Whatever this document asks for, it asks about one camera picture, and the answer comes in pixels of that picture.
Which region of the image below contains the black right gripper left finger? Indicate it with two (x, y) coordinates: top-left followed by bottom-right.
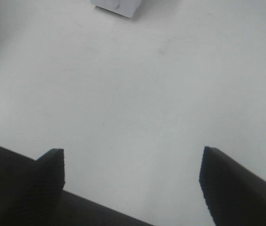
(0, 149), (65, 226)

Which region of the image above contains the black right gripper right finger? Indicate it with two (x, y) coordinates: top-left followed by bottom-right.
(199, 146), (266, 226)

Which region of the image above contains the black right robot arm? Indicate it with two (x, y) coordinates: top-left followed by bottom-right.
(0, 146), (266, 226)

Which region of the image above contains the white microwave oven body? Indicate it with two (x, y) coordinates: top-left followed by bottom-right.
(90, 0), (143, 18)

